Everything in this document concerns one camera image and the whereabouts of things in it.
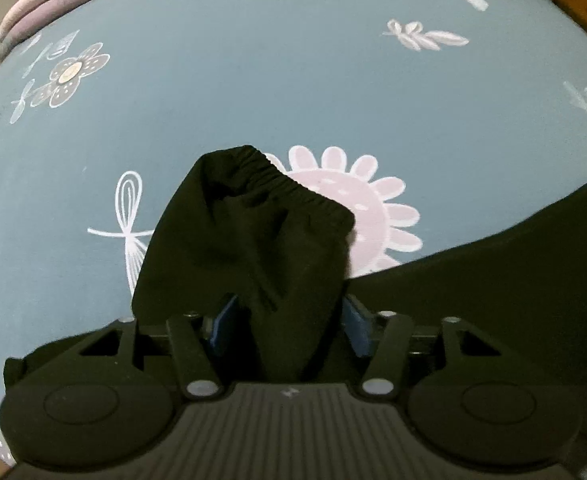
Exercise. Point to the blue floral bed sheet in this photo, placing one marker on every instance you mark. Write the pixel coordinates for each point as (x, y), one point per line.
(223, 85)

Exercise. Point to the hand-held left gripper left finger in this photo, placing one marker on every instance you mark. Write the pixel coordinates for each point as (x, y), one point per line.
(226, 325)

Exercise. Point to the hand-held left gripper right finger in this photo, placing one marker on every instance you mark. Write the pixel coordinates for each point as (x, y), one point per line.
(357, 325)

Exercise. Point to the pink floral pillow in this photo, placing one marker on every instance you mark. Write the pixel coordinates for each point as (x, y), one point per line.
(73, 5)

